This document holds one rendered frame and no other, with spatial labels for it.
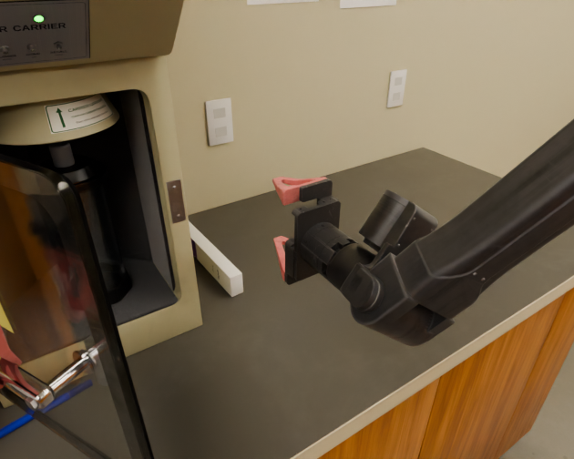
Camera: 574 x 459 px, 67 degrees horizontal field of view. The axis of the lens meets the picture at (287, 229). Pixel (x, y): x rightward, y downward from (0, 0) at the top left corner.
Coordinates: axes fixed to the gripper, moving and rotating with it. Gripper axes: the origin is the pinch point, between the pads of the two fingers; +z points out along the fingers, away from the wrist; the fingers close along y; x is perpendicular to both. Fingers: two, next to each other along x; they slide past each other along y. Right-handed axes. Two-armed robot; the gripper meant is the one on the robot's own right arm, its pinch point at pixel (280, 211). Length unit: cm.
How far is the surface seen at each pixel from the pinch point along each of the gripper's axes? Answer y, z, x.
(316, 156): -22, 55, -48
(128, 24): 24.6, 5.5, 15.0
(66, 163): 5.5, 20.3, 23.5
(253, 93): 1, 55, -27
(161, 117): 12.2, 12.1, 11.1
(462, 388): -47, -15, -36
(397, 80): -3, 55, -79
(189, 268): -13.3, 11.8, 10.4
